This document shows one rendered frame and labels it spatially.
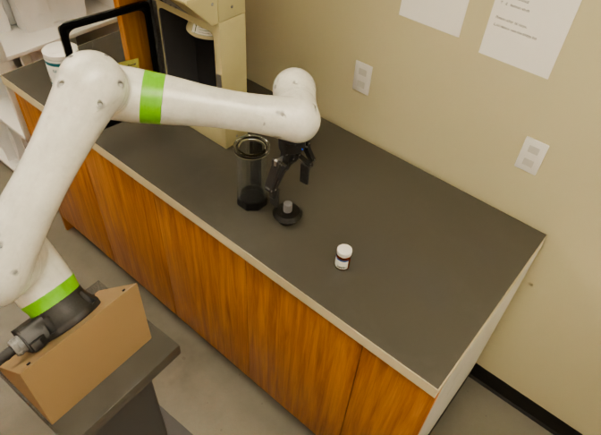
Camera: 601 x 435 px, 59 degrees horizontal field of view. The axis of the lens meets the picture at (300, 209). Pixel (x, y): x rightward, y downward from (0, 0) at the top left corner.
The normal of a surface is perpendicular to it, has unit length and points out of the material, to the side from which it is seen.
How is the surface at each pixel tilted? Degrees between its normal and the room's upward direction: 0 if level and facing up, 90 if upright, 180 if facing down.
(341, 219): 0
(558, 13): 90
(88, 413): 0
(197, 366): 0
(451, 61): 90
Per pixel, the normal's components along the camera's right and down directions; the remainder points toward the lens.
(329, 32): -0.65, 0.51
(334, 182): 0.05, -0.71
